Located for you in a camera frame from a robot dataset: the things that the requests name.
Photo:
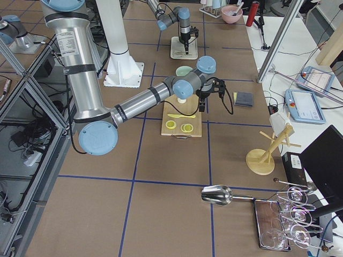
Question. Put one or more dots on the mint green bowl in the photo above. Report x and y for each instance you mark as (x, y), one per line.
(183, 70)

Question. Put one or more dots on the black glass rack tray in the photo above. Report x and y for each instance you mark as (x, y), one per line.
(267, 217)

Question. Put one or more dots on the wooden mug tree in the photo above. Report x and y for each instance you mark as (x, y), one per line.
(261, 161)

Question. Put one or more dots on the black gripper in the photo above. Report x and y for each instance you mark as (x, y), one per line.
(185, 38)
(203, 95)

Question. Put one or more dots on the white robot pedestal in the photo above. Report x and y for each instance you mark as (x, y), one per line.
(122, 70)

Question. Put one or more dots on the lemon slice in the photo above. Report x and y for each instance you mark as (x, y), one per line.
(186, 128)
(170, 124)

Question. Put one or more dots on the pink bowl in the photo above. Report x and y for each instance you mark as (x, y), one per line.
(230, 15)

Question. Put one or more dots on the red cylinder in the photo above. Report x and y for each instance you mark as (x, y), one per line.
(252, 12)

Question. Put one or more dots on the folded grey cloth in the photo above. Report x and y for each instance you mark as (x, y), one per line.
(244, 99)

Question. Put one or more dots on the black monitor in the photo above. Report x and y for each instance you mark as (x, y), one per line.
(322, 160)

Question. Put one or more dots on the white serving tray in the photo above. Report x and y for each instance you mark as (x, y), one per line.
(177, 49)

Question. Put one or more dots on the yellow plastic knife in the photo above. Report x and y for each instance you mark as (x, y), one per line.
(180, 116)

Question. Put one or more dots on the metal scoop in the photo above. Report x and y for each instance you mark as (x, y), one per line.
(222, 195)

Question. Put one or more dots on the aluminium frame post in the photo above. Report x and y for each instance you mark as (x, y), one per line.
(286, 22)

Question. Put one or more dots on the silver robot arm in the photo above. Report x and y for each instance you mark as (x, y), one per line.
(96, 124)
(179, 15)

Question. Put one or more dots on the teach pendant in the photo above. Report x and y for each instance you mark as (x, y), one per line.
(316, 80)
(304, 107)

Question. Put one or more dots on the wooden cutting board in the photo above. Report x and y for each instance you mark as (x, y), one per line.
(188, 107)

